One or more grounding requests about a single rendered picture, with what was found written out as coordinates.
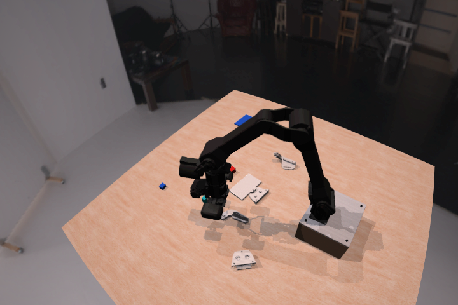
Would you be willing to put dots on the blue flat rectangular plate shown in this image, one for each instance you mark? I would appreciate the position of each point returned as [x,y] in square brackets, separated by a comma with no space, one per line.
[242,120]

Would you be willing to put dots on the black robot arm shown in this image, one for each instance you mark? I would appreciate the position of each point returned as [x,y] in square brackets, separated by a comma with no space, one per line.
[212,160]

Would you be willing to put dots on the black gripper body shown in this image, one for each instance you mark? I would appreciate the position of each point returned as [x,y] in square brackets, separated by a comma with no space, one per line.
[213,209]

